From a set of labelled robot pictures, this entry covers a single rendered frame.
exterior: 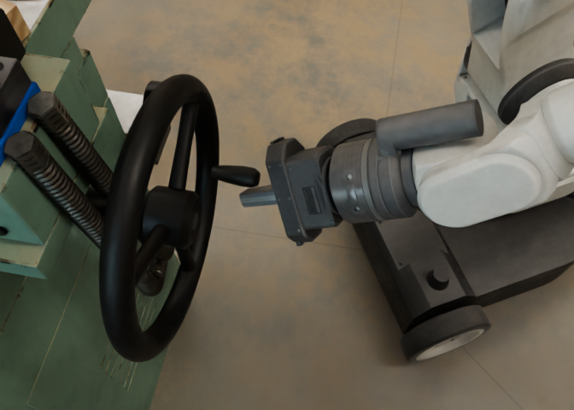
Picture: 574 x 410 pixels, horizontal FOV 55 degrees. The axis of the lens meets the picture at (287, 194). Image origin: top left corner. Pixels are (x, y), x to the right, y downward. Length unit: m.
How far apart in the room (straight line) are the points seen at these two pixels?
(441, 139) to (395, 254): 0.74
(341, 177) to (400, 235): 0.72
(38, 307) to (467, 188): 0.52
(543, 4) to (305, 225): 0.39
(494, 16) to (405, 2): 1.13
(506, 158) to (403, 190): 0.11
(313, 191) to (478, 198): 0.18
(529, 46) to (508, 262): 0.60
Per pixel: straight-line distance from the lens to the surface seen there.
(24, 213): 0.49
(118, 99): 0.95
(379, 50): 1.88
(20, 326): 0.73
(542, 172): 0.51
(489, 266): 1.32
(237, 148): 1.61
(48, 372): 0.82
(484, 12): 0.93
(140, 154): 0.45
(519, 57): 0.89
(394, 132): 0.54
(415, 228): 1.29
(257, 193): 0.65
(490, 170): 0.50
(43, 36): 0.67
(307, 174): 0.60
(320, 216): 0.61
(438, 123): 0.53
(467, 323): 1.23
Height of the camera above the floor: 1.31
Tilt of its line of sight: 60 degrees down
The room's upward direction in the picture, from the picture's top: straight up
